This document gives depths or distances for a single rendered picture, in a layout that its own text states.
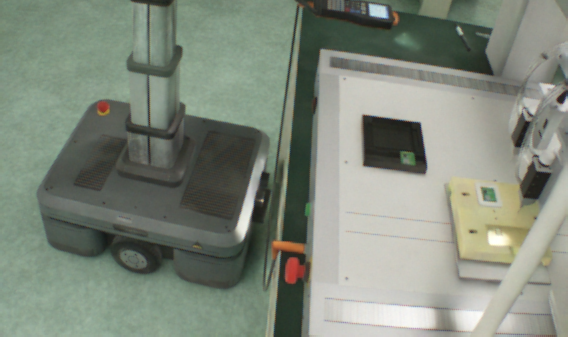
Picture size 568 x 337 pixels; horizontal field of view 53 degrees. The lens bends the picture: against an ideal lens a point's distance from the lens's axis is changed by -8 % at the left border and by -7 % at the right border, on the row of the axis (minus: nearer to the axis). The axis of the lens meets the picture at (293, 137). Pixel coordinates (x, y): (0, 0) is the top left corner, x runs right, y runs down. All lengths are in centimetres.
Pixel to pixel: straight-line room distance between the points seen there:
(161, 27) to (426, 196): 82
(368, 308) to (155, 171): 107
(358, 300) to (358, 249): 10
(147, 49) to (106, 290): 76
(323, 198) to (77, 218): 98
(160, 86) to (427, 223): 89
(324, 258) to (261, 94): 175
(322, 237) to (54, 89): 189
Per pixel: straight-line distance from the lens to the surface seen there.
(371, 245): 97
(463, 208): 103
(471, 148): 121
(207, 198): 181
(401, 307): 91
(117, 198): 182
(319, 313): 88
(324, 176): 106
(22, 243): 209
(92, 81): 270
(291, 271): 94
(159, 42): 159
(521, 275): 65
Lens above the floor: 158
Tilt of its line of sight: 41 degrees down
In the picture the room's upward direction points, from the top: 10 degrees clockwise
